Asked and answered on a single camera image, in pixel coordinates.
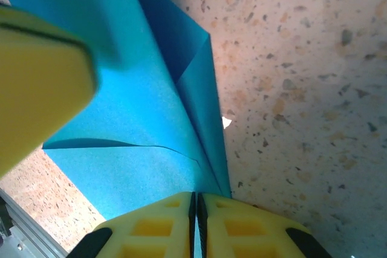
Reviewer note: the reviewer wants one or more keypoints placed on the blue cloth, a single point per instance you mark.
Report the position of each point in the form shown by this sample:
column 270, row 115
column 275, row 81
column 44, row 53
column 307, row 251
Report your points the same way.
column 136, row 104

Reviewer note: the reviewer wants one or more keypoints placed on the aluminium frame beam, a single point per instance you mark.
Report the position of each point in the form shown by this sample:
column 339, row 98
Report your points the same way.
column 27, row 227

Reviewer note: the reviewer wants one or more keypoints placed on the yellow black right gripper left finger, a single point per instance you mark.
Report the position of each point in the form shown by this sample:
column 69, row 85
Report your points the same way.
column 157, row 230

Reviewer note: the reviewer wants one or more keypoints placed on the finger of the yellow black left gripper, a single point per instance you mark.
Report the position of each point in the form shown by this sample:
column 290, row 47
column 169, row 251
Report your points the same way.
column 36, row 95
column 30, row 17

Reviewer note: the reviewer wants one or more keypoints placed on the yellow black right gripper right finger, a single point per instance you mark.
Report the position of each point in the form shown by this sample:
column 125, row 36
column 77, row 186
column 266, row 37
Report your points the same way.
column 242, row 230

